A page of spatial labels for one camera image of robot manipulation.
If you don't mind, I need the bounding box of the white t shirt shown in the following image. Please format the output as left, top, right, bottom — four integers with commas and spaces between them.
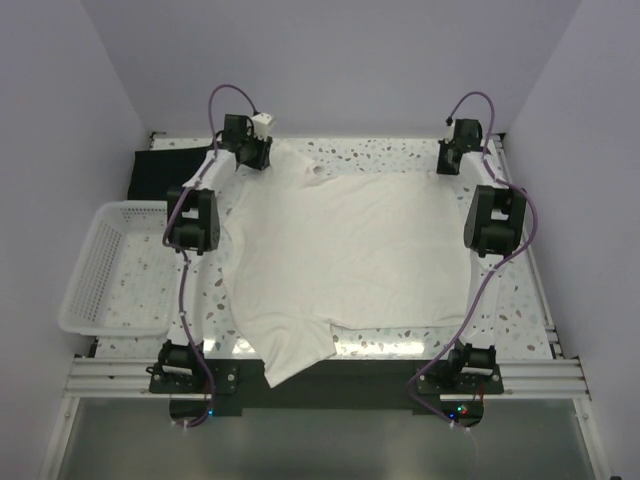
223, 144, 471, 387

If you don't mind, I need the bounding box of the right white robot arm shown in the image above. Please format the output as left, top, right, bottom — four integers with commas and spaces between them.
436, 118, 527, 393

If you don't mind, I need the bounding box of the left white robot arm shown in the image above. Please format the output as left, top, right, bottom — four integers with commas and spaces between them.
158, 112, 274, 392

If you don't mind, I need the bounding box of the folded black t shirt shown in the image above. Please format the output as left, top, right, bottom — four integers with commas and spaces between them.
126, 147, 208, 201

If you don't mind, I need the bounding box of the white plastic basket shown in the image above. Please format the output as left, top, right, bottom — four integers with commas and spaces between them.
58, 201, 178, 338

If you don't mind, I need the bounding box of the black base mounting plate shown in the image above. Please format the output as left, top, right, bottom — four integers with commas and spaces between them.
146, 359, 505, 427

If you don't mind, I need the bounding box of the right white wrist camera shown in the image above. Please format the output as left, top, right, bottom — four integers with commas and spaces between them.
443, 116, 456, 144

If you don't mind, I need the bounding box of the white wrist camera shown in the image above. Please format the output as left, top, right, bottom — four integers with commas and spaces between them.
251, 112, 275, 141
443, 116, 456, 144

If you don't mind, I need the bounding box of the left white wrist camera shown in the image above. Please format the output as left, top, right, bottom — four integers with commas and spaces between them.
251, 112, 275, 141

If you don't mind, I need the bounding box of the aluminium front rail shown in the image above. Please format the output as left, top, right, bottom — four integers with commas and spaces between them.
63, 358, 591, 400

